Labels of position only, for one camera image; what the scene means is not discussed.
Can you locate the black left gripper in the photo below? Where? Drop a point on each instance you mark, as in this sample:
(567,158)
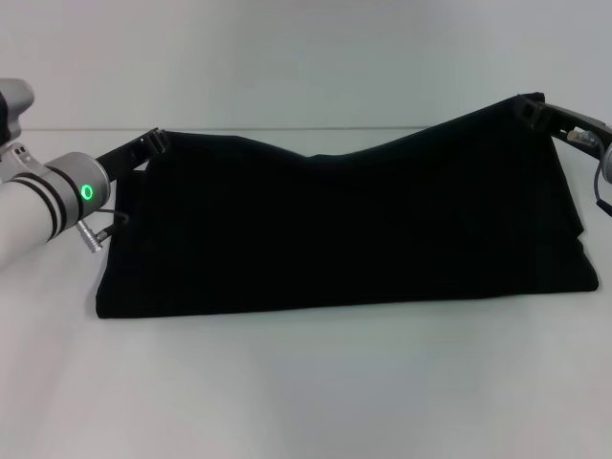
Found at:
(122,160)

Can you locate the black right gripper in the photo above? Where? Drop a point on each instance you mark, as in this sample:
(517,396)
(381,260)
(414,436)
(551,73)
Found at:
(578,126)

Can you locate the black shirt with FREE print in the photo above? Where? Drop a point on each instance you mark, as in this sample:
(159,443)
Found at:
(334,225)

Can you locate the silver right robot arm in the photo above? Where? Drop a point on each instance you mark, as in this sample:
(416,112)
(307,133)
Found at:
(607,169)

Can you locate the silver angled connector plug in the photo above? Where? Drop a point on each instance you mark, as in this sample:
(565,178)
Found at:
(581,137)

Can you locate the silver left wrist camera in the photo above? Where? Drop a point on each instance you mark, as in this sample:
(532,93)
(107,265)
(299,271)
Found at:
(14,107)

